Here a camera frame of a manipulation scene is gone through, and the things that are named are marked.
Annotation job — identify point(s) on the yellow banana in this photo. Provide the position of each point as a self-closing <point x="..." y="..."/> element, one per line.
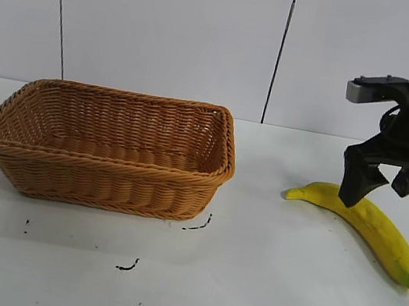
<point x="374" y="226"/>

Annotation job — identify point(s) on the grey and black wrist camera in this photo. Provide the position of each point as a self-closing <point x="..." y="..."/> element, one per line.
<point x="374" y="89"/>

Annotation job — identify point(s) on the brown wicker basket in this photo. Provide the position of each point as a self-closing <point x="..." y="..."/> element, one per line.
<point x="102" y="151"/>

